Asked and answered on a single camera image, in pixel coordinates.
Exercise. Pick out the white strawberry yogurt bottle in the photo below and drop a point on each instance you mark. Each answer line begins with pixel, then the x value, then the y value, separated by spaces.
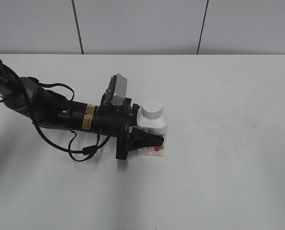
pixel 156 126

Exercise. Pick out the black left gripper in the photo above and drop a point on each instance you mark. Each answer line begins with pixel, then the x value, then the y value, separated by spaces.
pixel 114 121

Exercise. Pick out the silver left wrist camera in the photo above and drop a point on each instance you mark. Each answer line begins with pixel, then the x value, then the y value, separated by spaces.
pixel 116 91

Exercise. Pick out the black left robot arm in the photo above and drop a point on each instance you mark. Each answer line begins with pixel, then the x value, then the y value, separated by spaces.
pixel 46 108

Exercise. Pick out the white screw cap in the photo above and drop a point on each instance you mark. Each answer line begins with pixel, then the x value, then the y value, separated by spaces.
pixel 152 108

